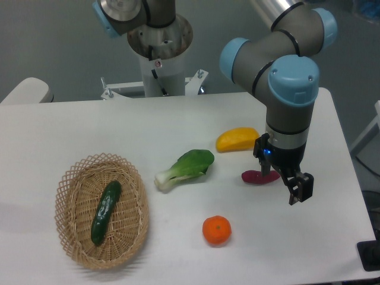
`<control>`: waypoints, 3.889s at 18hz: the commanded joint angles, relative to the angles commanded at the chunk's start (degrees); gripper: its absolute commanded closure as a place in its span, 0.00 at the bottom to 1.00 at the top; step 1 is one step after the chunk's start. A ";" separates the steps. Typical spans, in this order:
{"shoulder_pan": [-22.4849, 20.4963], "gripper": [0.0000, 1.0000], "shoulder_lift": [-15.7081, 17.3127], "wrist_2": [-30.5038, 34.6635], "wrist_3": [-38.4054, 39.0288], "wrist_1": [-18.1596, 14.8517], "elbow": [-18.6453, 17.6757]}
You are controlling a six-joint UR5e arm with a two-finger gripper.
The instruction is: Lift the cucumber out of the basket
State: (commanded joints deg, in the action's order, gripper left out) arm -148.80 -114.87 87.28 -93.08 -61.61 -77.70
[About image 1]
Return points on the yellow mango slice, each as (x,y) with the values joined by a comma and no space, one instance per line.
(237,139)

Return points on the white chair armrest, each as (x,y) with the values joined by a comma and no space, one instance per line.
(29,91)

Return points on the blue item top right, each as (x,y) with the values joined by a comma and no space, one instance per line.
(366,9)

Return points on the purple sweet potato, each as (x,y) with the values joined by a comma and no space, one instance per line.
(256,178)

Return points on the black device at table edge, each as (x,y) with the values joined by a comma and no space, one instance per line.
(369,254)

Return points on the orange tangerine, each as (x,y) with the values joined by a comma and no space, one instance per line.
(216,230)

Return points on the green cucumber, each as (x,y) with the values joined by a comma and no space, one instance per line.
(110,196)

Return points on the white furniture frame right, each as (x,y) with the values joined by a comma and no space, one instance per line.
(369,133)

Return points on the green bok choy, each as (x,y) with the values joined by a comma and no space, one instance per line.
(190,165)

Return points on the oval wicker basket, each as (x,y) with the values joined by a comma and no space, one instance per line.
(76,202)

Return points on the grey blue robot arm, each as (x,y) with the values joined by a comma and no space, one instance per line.
(278,70)

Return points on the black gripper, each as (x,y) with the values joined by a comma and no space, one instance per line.
(286,162)

